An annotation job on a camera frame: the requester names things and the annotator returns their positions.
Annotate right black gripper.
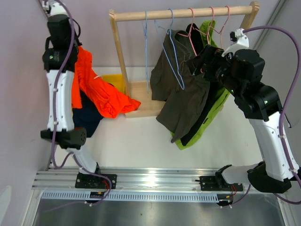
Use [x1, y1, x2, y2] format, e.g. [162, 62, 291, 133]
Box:
[187, 44, 245, 98]

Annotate light blue hanger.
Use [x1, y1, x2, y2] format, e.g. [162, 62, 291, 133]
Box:
[142, 10, 150, 93]
[154, 8, 186, 91]

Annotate orange mesh shorts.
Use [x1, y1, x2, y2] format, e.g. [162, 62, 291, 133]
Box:
[71, 47, 141, 118]

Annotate navy blue shorts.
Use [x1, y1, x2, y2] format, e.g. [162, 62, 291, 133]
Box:
[71, 82, 124, 138]

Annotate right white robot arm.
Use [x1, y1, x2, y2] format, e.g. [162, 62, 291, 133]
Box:
[187, 45, 296, 194]

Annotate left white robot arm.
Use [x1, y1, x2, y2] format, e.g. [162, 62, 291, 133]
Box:
[40, 14, 102, 188]

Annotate black shorts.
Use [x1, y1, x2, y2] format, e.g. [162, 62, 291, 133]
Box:
[180, 23, 224, 146]

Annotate pink hanger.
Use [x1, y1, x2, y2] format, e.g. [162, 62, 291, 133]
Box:
[178, 8, 197, 56]
[211, 5, 231, 48]
[196, 7, 222, 47]

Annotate lime green shorts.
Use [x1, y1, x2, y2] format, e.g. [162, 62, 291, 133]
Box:
[175, 24, 230, 150]

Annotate dark olive shorts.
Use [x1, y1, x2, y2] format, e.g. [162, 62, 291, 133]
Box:
[150, 30, 210, 143]

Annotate wooden clothes rack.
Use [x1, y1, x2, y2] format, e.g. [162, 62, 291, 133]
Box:
[108, 1, 261, 119]

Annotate yellow plastic tray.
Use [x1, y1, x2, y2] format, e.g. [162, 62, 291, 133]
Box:
[102, 74, 126, 94]

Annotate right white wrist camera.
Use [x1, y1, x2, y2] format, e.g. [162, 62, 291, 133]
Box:
[222, 28, 249, 57]

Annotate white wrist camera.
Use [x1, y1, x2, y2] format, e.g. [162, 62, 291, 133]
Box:
[41, 0, 68, 17]
[222, 28, 249, 57]

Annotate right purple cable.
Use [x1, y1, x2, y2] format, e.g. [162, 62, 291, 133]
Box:
[242, 25, 301, 205]

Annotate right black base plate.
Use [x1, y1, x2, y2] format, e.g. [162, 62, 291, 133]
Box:
[195, 176, 244, 192]

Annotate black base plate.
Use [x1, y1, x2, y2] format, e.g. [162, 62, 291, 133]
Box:
[75, 173, 117, 189]
[195, 176, 244, 192]

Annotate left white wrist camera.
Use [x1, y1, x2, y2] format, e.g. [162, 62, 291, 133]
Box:
[41, 0, 68, 17]

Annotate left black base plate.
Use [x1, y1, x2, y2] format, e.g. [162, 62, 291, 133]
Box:
[75, 173, 117, 189]

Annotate aluminium mounting rail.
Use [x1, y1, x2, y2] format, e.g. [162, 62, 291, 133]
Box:
[32, 166, 288, 194]

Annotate slotted grey cable duct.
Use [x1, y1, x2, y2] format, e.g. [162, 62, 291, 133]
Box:
[41, 190, 232, 203]

